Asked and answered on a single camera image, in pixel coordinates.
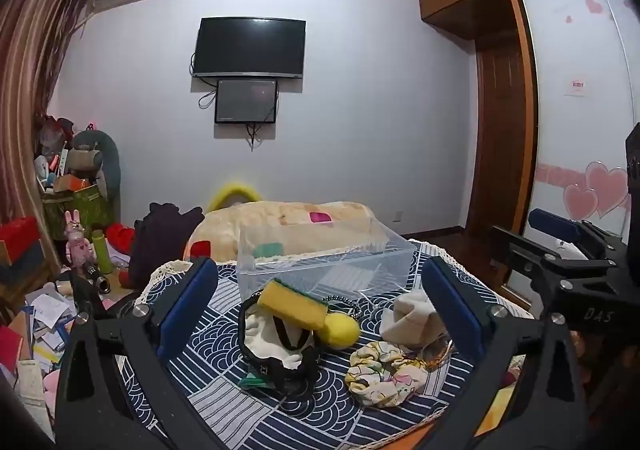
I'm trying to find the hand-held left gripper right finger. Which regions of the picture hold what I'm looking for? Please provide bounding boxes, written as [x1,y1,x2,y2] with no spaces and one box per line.
[421,256,588,450]

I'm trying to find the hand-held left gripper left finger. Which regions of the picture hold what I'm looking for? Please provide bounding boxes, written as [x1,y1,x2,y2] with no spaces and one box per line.
[54,257,221,450]

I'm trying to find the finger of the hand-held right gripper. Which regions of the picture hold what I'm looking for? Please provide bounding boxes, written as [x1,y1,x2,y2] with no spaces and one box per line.
[489,225,621,296]
[528,208,628,261]

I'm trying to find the beige cloth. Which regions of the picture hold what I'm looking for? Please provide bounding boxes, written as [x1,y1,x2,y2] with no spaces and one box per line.
[379,291,451,350]

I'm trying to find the floral scrunchie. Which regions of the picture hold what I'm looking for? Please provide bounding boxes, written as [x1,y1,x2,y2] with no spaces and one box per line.
[344,342,430,406]

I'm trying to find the teal knit cloth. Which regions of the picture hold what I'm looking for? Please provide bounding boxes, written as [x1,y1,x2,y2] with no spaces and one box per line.
[237,370,271,391]

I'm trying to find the black beaded hair tie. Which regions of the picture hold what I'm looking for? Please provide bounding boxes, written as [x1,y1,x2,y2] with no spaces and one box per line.
[322,295,367,322]

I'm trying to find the yellow sponge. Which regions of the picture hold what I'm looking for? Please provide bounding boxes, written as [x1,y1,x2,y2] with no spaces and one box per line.
[257,279,329,331]

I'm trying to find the black and white cloth bag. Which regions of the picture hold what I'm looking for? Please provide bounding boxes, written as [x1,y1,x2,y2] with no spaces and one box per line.
[237,300,326,398]

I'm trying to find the yellow plush ball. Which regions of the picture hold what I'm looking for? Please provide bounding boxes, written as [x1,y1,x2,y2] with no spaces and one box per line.
[320,313,361,350]

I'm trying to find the clear plastic bin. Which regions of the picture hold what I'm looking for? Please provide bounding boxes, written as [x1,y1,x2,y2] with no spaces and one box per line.
[237,219,417,313]

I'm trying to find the pink heart stickers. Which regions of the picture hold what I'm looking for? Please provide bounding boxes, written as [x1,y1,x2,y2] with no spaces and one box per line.
[564,160,632,221]

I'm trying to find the dark purple clothing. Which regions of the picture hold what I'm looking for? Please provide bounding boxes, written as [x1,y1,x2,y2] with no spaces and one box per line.
[131,203,206,288]

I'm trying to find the black flashlight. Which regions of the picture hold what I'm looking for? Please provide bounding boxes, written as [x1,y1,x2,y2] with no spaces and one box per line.
[82,260,112,293]

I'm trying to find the brown wooden door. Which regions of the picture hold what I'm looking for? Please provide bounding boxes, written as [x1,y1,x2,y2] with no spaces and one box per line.
[467,38,538,237]

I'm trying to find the red plush item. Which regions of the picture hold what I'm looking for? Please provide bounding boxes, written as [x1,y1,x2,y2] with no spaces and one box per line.
[106,223,136,252]

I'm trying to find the green bottle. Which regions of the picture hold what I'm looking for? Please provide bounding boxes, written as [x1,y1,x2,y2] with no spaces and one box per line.
[91,229,113,276]

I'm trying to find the yellow cushion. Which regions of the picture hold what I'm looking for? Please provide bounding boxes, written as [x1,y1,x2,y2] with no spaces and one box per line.
[207,181,263,213]

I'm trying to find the pink rabbit figure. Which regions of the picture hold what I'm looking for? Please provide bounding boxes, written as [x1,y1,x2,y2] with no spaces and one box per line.
[64,210,93,265]

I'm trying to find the white paper label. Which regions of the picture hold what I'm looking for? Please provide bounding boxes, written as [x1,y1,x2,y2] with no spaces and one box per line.
[564,75,590,98]

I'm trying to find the green cardboard box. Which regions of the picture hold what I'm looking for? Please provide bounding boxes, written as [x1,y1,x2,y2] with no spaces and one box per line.
[42,183,116,232]

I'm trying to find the pile of papers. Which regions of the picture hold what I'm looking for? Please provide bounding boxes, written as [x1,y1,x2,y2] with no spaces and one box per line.
[0,275,81,431]

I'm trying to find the blue patterned tablecloth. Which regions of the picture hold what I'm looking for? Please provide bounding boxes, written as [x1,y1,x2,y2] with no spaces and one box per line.
[117,237,536,450]

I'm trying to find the grey blue box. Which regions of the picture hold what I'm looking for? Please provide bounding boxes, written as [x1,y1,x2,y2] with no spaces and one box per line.
[0,243,52,303]

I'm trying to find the red box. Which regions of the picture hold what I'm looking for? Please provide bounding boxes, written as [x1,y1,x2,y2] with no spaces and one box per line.
[0,217,41,263]

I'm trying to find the grey plush toy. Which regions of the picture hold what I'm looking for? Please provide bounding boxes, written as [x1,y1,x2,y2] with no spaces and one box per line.
[67,129,122,201]

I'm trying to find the wooden wardrobe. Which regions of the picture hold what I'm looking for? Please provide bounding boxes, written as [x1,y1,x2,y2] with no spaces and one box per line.
[416,0,640,311]

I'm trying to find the heap of toys and packets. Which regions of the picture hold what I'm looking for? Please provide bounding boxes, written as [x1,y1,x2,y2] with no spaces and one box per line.
[34,115,76,192]

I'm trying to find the striped pink curtain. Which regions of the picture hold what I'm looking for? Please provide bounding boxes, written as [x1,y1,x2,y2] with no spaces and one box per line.
[0,0,96,231]

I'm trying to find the small black wall monitor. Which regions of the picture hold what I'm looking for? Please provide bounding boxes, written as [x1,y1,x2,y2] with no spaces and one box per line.
[214,78,279,124]

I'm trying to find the black wall television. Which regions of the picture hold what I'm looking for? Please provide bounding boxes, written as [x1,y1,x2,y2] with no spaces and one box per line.
[192,17,307,80]

